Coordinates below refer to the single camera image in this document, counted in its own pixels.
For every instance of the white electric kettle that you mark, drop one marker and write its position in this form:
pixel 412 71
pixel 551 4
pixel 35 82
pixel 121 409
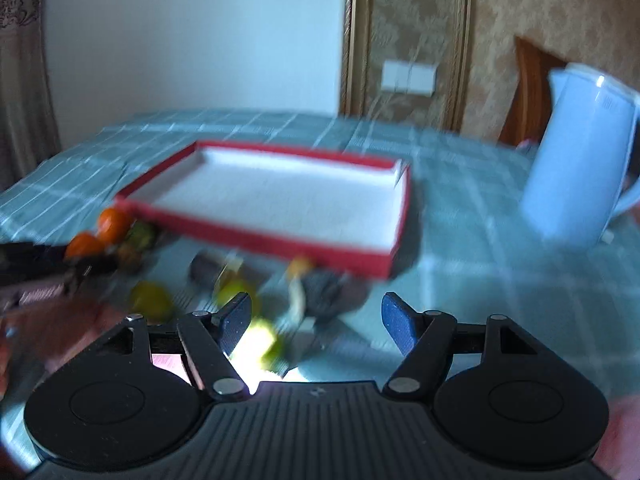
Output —
pixel 576 184

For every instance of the red shallow cardboard tray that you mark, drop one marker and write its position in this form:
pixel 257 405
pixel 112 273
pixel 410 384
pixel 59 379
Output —
pixel 343 211

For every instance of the green tomato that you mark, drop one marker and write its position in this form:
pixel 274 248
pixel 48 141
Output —
pixel 233 286
pixel 152 301

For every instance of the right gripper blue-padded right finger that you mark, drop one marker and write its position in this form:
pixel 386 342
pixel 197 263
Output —
pixel 423 339

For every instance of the gold picture frame moulding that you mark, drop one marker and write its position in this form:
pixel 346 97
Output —
pixel 431 32

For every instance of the white wall switch panel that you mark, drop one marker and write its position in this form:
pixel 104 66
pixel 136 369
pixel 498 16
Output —
pixel 410 78

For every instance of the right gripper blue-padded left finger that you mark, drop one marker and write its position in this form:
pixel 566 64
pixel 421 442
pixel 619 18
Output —
pixel 208 339

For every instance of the patterned curtain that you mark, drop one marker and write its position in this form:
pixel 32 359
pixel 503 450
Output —
pixel 29 133

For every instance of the teal plaid bedsheet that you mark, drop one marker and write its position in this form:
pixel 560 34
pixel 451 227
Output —
pixel 466 250

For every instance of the large orange tangerine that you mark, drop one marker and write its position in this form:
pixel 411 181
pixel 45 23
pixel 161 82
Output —
pixel 84 244

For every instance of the brown longan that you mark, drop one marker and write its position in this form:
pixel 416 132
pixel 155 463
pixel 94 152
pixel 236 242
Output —
pixel 129 257

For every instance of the green cucumber chunk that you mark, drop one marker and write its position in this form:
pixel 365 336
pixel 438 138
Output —
pixel 260 345
pixel 141 236

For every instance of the small orange tangerine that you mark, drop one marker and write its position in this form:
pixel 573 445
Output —
pixel 113 226

